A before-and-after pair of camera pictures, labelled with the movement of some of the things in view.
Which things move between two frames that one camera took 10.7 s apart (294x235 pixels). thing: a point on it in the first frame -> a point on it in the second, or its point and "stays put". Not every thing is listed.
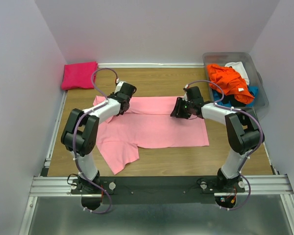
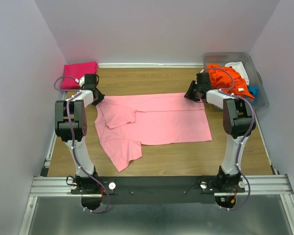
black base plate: [158, 190] stays put
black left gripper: [124, 107] -> [98, 97]
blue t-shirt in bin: [253, 90] stays put
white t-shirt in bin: [239, 67] stays put
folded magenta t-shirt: [78, 75] stays put
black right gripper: [179, 110] -> [190, 91]
